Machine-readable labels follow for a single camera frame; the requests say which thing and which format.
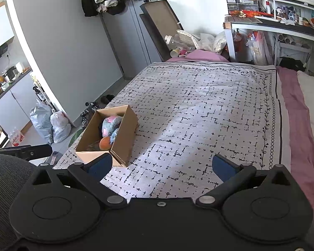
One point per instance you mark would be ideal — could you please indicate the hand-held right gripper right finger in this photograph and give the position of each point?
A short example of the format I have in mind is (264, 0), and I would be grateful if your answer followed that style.
(223, 170)

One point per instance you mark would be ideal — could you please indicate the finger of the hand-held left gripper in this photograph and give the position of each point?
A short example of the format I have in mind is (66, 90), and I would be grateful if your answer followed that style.
(28, 151)

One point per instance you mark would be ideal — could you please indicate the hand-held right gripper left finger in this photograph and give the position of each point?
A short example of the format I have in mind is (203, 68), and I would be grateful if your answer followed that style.
(102, 166)

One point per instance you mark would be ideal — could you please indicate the burger plush toy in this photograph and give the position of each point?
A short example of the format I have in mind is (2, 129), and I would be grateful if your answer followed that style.
(105, 143)

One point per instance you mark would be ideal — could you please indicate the small grey-blue plush toy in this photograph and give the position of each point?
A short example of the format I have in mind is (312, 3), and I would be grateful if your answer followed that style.
(115, 136)

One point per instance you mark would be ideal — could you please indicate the brown cardboard box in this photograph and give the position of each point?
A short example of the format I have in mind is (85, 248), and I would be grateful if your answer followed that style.
(125, 136)

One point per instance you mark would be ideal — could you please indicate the large light blue plush toy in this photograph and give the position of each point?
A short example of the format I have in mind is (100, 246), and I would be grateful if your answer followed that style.
(112, 124)

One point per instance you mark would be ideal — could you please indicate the person's left forearm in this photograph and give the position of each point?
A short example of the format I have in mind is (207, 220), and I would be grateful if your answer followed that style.
(5, 188)

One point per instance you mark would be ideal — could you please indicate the red and white packet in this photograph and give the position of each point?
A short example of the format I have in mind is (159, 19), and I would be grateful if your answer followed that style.
(15, 139)

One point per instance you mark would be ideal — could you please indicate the grey plastic bag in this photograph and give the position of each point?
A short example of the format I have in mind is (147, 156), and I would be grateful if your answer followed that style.
(41, 123)

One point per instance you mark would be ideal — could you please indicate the kitchen counter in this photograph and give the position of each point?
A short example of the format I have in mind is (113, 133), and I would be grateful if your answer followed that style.
(10, 102)

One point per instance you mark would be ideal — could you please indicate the grey sneakers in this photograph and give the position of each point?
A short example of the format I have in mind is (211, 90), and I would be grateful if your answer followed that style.
(89, 113)

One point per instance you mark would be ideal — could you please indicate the black and white printed blanket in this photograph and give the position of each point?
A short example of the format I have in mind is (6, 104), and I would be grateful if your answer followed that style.
(198, 109)

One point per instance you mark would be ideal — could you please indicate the dark shoe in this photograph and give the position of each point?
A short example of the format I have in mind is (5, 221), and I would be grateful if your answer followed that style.
(107, 98)

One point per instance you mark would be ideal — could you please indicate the kitchen appliance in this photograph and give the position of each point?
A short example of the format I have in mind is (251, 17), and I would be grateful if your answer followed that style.
(10, 73)

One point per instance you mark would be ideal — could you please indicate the white desk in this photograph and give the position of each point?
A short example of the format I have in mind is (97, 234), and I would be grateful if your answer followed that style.
(230, 44)

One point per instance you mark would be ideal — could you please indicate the printed white plastic bag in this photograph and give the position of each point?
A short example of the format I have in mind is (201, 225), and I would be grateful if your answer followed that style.
(259, 48)

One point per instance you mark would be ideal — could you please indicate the paper cup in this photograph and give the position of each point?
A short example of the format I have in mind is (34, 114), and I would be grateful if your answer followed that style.
(174, 53)

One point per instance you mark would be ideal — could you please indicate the pile of white plastic bags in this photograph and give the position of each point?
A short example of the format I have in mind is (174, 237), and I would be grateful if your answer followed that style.
(206, 41)

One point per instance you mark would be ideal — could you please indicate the white rack under desk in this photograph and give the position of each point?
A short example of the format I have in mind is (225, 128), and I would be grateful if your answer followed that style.
(290, 49)

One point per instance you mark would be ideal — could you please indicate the grey door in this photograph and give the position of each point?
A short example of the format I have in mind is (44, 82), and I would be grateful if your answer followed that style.
(130, 31)

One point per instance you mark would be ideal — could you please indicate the clear plastic bottle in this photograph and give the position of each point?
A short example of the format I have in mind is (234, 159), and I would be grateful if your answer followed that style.
(171, 40)

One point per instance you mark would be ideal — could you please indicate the brown leaning board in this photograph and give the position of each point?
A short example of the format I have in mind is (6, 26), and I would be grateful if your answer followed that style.
(159, 15)

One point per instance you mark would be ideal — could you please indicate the grey drawer organizer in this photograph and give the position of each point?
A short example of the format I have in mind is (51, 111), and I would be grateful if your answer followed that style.
(240, 1)

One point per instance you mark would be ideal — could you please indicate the white desk shelf riser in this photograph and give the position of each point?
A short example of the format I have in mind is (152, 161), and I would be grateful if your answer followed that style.
(293, 1)

